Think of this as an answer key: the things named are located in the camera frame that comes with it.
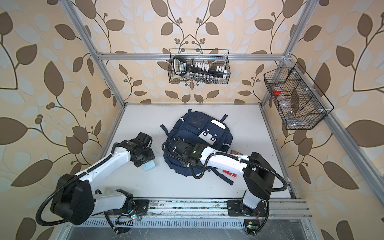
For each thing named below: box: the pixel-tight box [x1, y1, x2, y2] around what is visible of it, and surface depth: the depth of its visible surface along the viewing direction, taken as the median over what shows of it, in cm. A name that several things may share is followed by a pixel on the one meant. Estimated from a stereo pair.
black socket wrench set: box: [173, 56, 228, 84], surface depth 87 cm
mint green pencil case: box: [142, 160, 156, 171], surface depth 84 cm
